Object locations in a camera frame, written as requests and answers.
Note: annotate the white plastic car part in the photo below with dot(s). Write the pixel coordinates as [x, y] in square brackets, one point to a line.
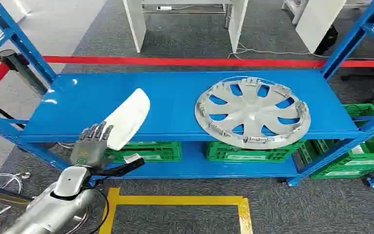
[127, 118]

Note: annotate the white power strip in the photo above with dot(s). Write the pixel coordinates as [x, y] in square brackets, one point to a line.
[164, 8]

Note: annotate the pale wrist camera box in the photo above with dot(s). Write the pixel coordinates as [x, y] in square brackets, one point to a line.
[132, 158]

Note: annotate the black camera bracket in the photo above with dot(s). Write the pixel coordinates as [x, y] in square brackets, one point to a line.
[122, 168]

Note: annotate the black stanchion post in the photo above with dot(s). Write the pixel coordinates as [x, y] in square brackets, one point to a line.
[19, 66]

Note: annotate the chrome chair base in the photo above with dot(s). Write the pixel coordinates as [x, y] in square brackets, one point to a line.
[11, 181]

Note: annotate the blue metal shelving rack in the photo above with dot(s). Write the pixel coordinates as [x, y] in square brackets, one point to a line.
[109, 103]

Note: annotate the silver wheel hubcap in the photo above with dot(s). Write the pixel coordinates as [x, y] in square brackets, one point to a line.
[253, 113]

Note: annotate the white desk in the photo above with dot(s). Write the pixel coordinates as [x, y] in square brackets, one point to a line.
[238, 22]
[317, 22]

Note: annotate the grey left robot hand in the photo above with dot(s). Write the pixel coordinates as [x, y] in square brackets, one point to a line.
[88, 153]

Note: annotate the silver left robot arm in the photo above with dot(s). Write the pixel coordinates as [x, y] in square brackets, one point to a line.
[58, 206]

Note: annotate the green plastic crate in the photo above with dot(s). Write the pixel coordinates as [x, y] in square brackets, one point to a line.
[361, 109]
[235, 154]
[154, 152]
[358, 163]

